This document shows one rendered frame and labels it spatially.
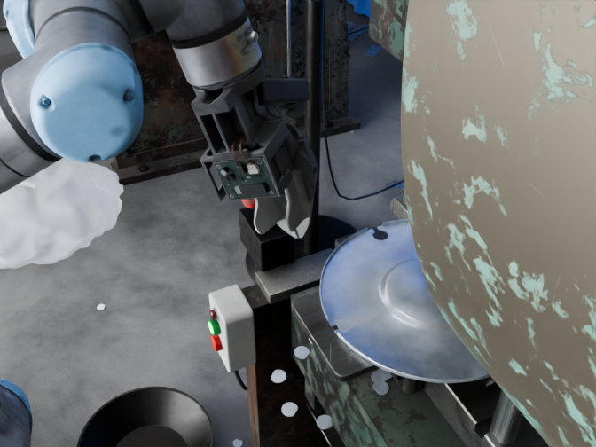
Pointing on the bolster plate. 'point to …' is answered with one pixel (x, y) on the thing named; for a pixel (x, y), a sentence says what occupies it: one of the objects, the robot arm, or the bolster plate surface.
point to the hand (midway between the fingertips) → (297, 223)
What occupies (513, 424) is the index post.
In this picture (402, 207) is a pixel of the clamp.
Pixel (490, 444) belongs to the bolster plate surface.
